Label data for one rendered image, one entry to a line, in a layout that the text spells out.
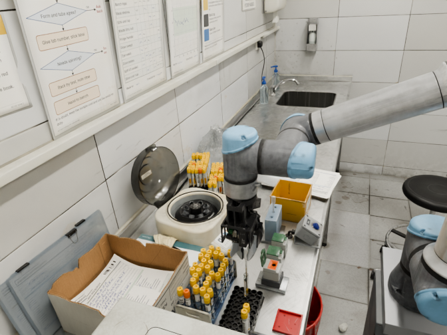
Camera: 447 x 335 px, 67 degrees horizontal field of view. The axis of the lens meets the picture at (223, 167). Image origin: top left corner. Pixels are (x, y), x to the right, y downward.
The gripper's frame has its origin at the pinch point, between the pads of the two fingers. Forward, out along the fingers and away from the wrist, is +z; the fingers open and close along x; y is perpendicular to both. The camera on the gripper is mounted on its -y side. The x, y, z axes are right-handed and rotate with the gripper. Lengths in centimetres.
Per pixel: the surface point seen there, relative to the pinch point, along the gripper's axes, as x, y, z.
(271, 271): 5.3, -6.3, 10.7
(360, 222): 37, -168, 104
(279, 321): 10.0, 3.9, 17.5
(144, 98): -48, -35, -28
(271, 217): 0.0, -27.6, 7.7
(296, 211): 6.6, -39.5, 12.4
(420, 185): 61, -120, 39
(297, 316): 14.4, 0.9, 17.4
